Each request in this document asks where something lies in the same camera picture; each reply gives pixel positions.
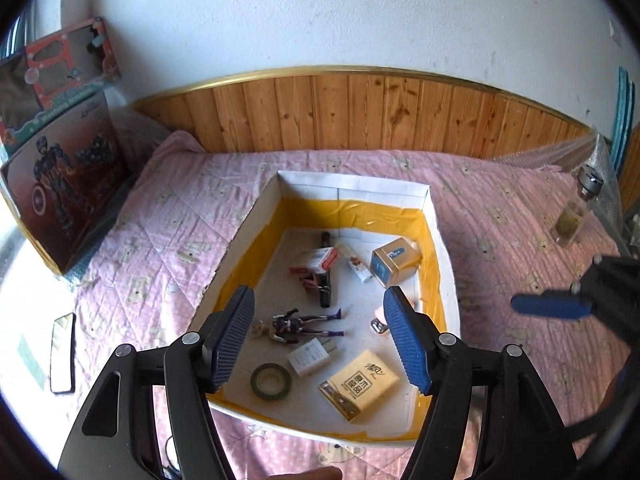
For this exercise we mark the purple action figure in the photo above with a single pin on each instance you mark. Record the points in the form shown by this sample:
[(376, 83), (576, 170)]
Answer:
[(290, 325)]

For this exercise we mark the beige stapler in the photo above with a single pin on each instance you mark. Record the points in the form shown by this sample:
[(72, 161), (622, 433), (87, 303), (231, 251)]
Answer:
[(380, 325)]

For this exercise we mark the blue gold tin box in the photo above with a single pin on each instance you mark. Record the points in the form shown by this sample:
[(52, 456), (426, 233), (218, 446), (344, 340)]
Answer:
[(395, 260)]

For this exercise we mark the black smartphone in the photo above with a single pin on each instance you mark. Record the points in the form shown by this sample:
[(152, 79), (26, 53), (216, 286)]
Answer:
[(62, 355)]

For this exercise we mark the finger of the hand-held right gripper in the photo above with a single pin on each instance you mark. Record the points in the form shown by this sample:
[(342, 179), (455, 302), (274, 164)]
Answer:
[(545, 306)]

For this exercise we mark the teal foam strips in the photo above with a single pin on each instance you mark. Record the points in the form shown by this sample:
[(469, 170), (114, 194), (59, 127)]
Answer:
[(622, 110)]

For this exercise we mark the robot toy box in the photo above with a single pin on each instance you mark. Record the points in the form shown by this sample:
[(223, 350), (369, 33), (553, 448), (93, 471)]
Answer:
[(65, 185)]

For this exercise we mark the red white cigarette pack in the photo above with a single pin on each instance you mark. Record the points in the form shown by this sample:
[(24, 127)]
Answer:
[(320, 259)]

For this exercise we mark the glass tea bottle metal lid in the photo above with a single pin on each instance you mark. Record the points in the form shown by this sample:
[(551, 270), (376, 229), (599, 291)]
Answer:
[(570, 220)]

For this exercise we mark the pink bear print blanket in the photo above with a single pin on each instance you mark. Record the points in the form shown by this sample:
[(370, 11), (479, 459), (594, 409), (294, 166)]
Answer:
[(165, 235)]

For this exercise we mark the white cardboard box yellow tape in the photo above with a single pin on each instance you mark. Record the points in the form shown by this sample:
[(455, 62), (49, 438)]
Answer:
[(310, 182)]

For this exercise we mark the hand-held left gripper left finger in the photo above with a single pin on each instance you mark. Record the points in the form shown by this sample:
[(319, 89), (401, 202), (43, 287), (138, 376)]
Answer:
[(230, 335)]

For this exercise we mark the yellow tissue pack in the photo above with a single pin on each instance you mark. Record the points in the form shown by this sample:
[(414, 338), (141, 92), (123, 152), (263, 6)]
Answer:
[(360, 385)]

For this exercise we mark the white charger plug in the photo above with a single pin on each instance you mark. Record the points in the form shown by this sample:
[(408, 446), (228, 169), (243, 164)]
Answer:
[(310, 357)]

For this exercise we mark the green tape roll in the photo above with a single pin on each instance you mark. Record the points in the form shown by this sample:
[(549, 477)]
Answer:
[(271, 395)]

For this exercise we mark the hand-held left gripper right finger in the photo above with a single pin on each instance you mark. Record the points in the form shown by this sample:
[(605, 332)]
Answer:
[(405, 340)]

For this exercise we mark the red teal toy box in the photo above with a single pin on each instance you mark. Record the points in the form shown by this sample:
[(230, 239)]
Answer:
[(60, 102)]

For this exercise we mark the person's left hand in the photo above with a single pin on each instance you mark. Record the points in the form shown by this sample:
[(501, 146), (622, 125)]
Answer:
[(305, 475)]

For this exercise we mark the small beige charm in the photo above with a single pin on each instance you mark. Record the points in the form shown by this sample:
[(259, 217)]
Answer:
[(259, 330)]

